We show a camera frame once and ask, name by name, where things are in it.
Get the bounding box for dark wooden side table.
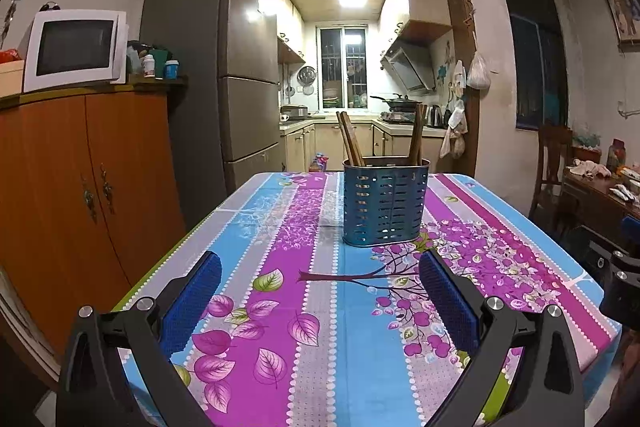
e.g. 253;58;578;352
560;164;640;253

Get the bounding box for beige wall cabinet above hood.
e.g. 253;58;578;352
377;0;453;48

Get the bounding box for brown wooden chopstick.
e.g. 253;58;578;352
415;104;429;162
407;104;423;162
342;111;367;168
336;111;361;168

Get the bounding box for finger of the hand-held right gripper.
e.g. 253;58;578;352
587;214;640;268
598;252;640;332

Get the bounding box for green container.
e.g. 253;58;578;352
150;49;171;78

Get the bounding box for white hanging towel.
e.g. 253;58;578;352
447;99;468;130

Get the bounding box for grey refrigerator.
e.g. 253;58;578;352
139;0;283;253

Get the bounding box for beige hanging cloth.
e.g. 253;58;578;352
440;129;466;160

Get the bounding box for white microwave oven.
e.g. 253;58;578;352
22;9;128;94

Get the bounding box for dark wooden chair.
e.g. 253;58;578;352
530;124;576;228

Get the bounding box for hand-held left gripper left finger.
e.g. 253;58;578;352
55;249;223;427

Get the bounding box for beige kitchen base cabinets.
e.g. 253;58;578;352
279;119;451;175

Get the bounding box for dark curtained window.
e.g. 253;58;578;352
502;0;568;130

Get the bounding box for red plastic basket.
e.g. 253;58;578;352
572;134;601;164

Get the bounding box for pink cloth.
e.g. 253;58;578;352
572;159;612;178

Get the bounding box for blue metal utensil holder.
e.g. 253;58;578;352
342;157;431;249

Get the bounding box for orange wooden cabinet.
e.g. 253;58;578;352
0;77;188;388

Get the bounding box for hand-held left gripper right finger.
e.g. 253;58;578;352
417;249;586;427

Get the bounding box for barred kitchen window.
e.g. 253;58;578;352
316;26;368;110

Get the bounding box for glass jar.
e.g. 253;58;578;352
606;139;626;172

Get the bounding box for framed wall picture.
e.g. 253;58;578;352
602;0;640;46

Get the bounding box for white hanging plastic bag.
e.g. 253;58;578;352
466;53;492;90

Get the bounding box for floral striped tablecloth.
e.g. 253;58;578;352
112;171;623;427

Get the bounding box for steel range hood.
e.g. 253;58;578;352
380;47;437;96

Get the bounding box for beige wall cabinet above sink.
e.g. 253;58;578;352
276;0;307;62

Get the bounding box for person's right forearm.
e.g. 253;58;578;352
620;334;640;408

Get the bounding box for cream box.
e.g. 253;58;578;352
0;59;26;98

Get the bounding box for black wok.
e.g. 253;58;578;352
370;93;418;110

